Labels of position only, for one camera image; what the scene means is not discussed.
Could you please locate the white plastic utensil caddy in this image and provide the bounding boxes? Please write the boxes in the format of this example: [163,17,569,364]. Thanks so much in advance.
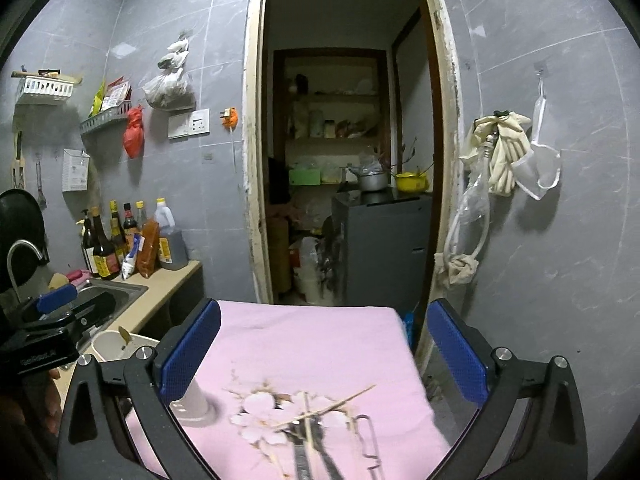
[91,330,216,427]

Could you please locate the metal peeler tool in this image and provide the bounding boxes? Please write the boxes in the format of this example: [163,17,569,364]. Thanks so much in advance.
[354,414,384,479]

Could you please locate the bamboo chopstick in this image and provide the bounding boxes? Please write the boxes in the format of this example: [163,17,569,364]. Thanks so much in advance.
[303,390,316,479]

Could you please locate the bamboo chopstick crossing diagonal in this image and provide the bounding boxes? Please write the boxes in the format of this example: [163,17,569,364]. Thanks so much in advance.
[272,385,375,430]

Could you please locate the person's left hand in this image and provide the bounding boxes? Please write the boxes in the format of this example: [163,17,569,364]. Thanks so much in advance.
[1,367,62,438]

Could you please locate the pink dish sponge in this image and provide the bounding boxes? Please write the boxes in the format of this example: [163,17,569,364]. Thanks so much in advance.
[65,269,92,286]

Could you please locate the dark soy sauce bottle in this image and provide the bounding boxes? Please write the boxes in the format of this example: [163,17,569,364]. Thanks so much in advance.
[91,206,120,280]

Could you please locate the pump dispenser bottle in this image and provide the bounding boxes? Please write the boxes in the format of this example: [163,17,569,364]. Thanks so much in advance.
[78,209,99,278]

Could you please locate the stainless steel sink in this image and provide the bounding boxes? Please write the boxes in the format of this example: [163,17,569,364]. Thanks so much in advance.
[39,277,150,351]

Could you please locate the chrome sink faucet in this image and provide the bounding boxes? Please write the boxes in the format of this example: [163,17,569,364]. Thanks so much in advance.
[6,238,43,304]

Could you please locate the white blue tube pack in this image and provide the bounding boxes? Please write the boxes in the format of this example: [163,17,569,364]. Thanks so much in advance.
[120,233,142,281]

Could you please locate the yellow cap bottle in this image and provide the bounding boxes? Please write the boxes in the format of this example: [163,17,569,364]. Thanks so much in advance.
[110,200,128,263]

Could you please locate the black wok pan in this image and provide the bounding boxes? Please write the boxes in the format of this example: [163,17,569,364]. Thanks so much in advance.
[0,187,51,294]

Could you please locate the red cap sauce bottle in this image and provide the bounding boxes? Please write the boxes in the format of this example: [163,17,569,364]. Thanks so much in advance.
[122,203,139,249]

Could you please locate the pink towel cloth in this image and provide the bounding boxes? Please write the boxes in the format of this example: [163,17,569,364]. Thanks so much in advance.
[186,301,450,479]

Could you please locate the white hanging box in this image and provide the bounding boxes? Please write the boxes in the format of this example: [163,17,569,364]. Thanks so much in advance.
[62,148,90,193]

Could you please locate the wooden spatula hanging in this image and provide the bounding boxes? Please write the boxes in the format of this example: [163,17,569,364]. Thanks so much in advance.
[11,131,26,190]

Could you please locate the dark grey cabinet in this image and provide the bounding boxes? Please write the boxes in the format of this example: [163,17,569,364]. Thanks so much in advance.
[332,188,432,314]

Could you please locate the red plastic bag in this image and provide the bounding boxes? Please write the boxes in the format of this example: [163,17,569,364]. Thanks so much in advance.
[122,106,144,158]

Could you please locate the yellow pot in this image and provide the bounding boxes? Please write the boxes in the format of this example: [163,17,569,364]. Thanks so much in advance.
[394,171,428,194]

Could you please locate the snack packets on rack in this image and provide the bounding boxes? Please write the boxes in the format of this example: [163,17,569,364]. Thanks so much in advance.
[89,77,131,118]

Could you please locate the clear hanging plastic bag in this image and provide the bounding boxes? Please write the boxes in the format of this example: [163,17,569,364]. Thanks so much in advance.
[511,74,562,202]

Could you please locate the grey metal pot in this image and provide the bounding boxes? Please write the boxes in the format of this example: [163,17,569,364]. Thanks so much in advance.
[347,160,390,192]

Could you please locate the door frame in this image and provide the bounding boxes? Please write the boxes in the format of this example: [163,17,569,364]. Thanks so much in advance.
[241,0,464,376]

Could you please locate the grey wall spice rack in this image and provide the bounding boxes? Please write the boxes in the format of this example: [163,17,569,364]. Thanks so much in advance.
[79,100,131,134]

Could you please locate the white wall socket switch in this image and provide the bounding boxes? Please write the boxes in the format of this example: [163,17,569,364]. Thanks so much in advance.
[167,108,210,140]

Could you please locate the white wall basket shelf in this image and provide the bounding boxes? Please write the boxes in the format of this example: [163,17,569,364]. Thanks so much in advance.
[11,70,82,105]

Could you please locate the orange wall plug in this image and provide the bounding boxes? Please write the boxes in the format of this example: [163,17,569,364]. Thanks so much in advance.
[220,106,239,131]

